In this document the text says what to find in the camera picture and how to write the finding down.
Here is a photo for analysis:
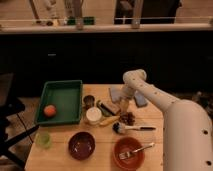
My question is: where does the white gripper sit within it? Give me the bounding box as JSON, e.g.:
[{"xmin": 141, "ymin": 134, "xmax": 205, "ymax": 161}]
[{"xmin": 119, "ymin": 85, "xmax": 134, "ymax": 113}]

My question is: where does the grey blue towel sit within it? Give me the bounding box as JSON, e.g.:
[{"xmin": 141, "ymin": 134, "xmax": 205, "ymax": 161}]
[{"xmin": 109, "ymin": 86, "xmax": 121, "ymax": 103}]

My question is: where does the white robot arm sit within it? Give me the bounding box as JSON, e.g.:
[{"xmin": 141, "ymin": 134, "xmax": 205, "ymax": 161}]
[{"xmin": 121, "ymin": 69, "xmax": 213, "ymax": 171}]

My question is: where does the orange bowl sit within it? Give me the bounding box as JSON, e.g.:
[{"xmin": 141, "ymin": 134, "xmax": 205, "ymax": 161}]
[{"xmin": 112, "ymin": 136, "xmax": 146, "ymax": 171}]

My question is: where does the purple bowl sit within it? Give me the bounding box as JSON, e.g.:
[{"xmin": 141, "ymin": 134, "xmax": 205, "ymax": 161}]
[{"xmin": 68, "ymin": 132, "xmax": 95, "ymax": 161}]

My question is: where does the blue sponge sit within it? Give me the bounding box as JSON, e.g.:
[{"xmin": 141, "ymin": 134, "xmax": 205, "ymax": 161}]
[{"xmin": 134, "ymin": 92, "xmax": 147, "ymax": 107}]

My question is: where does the brown pine cone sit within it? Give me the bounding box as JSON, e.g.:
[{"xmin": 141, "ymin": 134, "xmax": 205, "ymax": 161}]
[{"xmin": 119, "ymin": 112, "xmax": 135, "ymax": 126}]

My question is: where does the green vegetable toy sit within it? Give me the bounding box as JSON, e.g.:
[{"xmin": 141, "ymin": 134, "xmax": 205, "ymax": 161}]
[{"xmin": 96, "ymin": 100, "xmax": 112, "ymax": 117}]

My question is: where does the yellow banana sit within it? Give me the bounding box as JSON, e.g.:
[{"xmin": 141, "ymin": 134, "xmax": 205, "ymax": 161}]
[{"xmin": 99, "ymin": 116, "xmax": 119, "ymax": 126}]

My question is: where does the small metal cup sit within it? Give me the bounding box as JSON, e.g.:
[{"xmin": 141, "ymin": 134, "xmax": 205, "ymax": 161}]
[{"xmin": 83, "ymin": 95, "xmax": 95, "ymax": 109}]

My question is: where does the white lidded jar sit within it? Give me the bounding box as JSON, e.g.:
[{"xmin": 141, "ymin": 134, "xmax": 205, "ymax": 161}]
[{"xmin": 86, "ymin": 107, "xmax": 102, "ymax": 125}]

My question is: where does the silver fork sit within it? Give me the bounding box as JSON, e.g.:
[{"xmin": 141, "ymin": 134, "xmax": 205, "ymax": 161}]
[{"xmin": 119, "ymin": 143, "xmax": 155, "ymax": 160}]

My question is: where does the green plastic tray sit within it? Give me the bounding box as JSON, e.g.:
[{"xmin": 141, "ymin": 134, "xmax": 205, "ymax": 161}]
[{"xmin": 34, "ymin": 80, "xmax": 83, "ymax": 126}]

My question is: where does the orange ball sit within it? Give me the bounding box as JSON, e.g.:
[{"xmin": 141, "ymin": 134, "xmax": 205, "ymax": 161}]
[{"xmin": 43, "ymin": 105, "xmax": 57, "ymax": 117}]

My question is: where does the green plastic cup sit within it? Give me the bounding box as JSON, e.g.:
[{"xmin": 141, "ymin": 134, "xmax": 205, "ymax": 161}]
[{"xmin": 35, "ymin": 132, "xmax": 51, "ymax": 149}]

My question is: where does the black chair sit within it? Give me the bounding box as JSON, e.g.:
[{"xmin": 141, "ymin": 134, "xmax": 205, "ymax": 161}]
[{"xmin": 0, "ymin": 72, "xmax": 40, "ymax": 171}]

